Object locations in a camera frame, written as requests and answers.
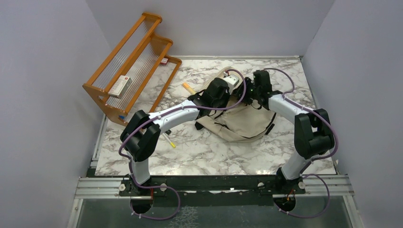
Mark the white yellow marker pen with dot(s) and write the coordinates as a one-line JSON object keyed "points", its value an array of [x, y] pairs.
{"points": [[168, 140]]}

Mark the small red white card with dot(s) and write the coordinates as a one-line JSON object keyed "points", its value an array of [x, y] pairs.
{"points": [[164, 61]]}

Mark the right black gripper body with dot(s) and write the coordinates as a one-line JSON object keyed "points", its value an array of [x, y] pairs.
{"points": [[251, 91]]}

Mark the beige canvas backpack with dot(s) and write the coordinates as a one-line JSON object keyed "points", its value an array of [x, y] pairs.
{"points": [[240, 122]]}

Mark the orange yellow highlighter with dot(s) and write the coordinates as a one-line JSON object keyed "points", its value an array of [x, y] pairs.
{"points": [[188, 88]]}

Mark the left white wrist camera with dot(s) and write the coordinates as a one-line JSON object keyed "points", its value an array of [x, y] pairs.
{"points": [[232, 80]]}

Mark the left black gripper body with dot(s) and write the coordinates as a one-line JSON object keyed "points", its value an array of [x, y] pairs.
{"points": [[223, 101]]}

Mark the white red small box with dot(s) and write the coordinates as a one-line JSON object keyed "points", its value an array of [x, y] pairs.
{"points": [[120, 86]]}

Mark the black metal base frame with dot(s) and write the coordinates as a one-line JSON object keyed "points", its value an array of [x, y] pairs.
{"points": [[206, 191]]}

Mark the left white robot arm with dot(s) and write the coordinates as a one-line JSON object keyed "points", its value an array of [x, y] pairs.
{"points": [[140, 136]]}

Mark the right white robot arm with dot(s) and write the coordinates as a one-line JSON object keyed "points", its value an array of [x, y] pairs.
{"points": [[313, 136]]}

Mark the orange wooden shelf rack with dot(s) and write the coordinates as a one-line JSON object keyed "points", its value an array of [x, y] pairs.
{"points": [[137, 55]]}

